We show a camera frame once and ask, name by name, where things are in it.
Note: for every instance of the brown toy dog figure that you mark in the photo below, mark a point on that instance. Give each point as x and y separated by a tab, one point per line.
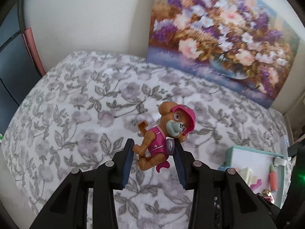
154	143

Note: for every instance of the floral painting canvas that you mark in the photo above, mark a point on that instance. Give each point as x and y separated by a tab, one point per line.
214	28

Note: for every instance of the teal box lid tray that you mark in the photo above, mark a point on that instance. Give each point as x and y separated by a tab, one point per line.
250	155

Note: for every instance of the gold rectangular tube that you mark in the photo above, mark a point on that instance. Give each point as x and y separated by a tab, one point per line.
267	192

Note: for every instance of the white power strip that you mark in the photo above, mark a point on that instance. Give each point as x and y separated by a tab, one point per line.
286	143

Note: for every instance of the dark blue panel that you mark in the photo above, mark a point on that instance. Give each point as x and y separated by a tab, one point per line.
9	76

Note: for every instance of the pink board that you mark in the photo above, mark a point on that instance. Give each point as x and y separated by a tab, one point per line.
33	52

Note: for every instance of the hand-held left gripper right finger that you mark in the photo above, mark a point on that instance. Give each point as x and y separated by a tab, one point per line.
180	167

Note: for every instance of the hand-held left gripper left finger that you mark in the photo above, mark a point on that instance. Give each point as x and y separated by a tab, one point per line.
127	164

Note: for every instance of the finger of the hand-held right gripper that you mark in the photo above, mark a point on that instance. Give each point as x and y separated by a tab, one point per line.
269	206

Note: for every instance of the salmon and blue plastic toy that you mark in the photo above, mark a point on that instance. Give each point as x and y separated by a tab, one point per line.
273	179

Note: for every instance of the purple hair clip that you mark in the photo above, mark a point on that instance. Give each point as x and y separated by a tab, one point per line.
256	183

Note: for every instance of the white claw hair clip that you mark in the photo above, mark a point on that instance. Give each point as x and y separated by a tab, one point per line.
245	173

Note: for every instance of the black plug adapter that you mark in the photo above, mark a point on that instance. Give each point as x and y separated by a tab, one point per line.
293	150

